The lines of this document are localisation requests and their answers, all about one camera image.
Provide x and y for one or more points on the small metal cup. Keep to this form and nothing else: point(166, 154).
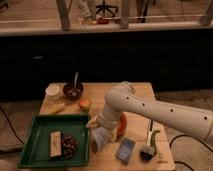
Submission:
point(94, 146)

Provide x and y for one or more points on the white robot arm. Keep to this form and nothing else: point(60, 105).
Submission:
point(195, 122)

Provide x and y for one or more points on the white plastic cup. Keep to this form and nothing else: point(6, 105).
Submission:
point(53, 91)

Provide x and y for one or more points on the orange fruit toy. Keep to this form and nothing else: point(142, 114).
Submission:
point(84, 104)

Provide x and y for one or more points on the metal spoon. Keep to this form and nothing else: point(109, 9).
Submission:
point(75, 83)

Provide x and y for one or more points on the dark red bowl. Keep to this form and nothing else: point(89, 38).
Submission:
point(67, 89)

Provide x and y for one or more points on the orange bowl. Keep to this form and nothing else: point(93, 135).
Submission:
point(121, 128)

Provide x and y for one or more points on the blue sponge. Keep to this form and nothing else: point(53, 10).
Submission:
point(125, 150)

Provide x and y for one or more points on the dark grape bunch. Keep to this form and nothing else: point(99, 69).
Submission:
point(69, 146)

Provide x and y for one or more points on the tan wooden block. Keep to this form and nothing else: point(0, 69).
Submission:
point(55, 144)

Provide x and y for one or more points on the black office chair base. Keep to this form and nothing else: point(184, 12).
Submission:
point(104, 8)

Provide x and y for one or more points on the green plastic tray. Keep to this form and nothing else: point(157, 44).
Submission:
point(36, 150)

